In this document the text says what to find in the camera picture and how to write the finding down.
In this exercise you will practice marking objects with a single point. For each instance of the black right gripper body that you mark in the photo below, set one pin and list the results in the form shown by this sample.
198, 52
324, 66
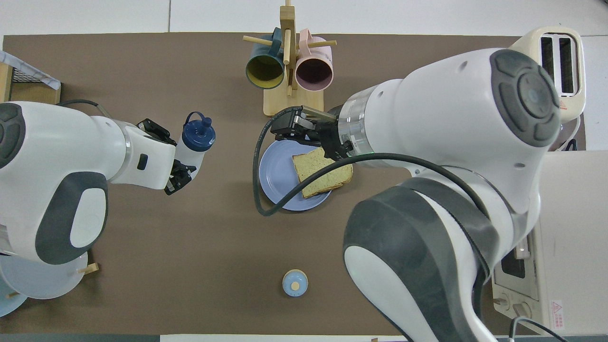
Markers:
330, 135

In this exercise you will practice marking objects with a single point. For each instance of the toasted bread slice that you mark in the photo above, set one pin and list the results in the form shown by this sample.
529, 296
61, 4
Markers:
313, 168

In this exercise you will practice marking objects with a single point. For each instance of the white bottle navy cap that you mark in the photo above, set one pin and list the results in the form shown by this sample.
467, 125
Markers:
199, 135

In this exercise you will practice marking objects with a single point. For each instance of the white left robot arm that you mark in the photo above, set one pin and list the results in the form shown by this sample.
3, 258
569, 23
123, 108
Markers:
57, 142

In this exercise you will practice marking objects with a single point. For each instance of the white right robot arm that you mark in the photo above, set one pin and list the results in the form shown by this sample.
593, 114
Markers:
451, 118

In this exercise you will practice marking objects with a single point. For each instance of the blue round plate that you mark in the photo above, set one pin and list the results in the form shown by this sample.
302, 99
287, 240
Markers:
278, 175

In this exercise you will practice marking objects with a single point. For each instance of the grey plate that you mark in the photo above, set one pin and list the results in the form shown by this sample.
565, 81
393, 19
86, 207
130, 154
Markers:
47, 280

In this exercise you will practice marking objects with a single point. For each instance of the light blue plate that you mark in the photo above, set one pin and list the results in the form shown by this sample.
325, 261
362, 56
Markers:
7, 308

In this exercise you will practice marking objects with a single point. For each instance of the wooden mug tree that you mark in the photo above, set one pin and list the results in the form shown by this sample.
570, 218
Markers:
294, 102

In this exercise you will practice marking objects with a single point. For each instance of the pink mug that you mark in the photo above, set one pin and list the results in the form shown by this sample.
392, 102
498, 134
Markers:
313, 71

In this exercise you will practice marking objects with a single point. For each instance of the teal mug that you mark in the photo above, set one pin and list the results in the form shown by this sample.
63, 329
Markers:
264, 71

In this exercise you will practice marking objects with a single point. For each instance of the patterned white cloth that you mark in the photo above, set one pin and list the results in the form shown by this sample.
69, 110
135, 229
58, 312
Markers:
42, 78

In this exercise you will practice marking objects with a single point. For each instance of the brown table mat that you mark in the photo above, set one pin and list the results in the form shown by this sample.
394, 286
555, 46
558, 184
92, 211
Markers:
213, 294

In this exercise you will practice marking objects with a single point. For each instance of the wooden two-tier shelf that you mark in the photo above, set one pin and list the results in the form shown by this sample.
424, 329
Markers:
33, 92

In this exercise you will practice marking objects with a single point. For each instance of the wooden dish rack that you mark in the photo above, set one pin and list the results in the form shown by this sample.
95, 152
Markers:
88, 269

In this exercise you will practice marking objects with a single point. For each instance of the blue service bell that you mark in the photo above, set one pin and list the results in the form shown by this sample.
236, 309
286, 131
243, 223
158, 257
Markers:
295, 283

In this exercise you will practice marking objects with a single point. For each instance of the cream two-slot toaster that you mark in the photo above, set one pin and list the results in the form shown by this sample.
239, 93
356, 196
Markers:
570, 47

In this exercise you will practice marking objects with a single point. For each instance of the white toaster oven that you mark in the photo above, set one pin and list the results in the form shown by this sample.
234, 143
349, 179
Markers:
570, 237

